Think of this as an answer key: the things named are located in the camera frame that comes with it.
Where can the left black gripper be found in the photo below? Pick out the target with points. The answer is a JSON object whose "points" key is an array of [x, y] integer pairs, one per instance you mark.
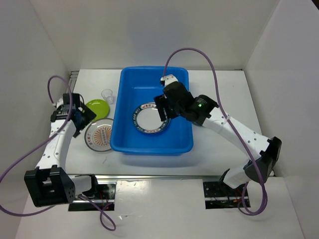
{"points": [[88, 115]]}

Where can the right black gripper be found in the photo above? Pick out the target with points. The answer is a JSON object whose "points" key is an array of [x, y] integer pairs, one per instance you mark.
{"points": [[161, 102]]}

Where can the orange sunburst pattern plate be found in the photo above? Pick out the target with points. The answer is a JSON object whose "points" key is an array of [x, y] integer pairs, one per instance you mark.
{"points": [[98, 135]]}

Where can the dark green lettered plate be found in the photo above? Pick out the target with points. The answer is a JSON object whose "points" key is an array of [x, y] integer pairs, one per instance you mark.
{"points": [[146, 119]]}

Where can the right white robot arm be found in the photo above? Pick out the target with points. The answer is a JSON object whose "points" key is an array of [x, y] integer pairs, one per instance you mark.
{"points": [[262, 152]]}

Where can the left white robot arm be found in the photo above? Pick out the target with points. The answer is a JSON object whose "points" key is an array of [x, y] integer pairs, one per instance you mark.
{"points": [[49, 184]]}

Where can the blue plastic bin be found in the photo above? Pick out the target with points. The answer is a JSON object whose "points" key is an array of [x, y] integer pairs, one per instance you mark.
{"points": [[138, 86]]}

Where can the green plastic plate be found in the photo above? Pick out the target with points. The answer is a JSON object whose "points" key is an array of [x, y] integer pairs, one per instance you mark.
{"points": [[99, 107]]}

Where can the clear plastic cup left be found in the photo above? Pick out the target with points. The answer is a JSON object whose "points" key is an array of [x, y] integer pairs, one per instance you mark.
{"points": [[107, 95]]}

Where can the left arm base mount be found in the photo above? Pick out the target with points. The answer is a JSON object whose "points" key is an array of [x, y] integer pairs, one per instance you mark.
{"points": [[104, 198]]}

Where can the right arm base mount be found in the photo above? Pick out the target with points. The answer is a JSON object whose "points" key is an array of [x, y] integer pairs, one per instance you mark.
{"points": [[218, 196]]}

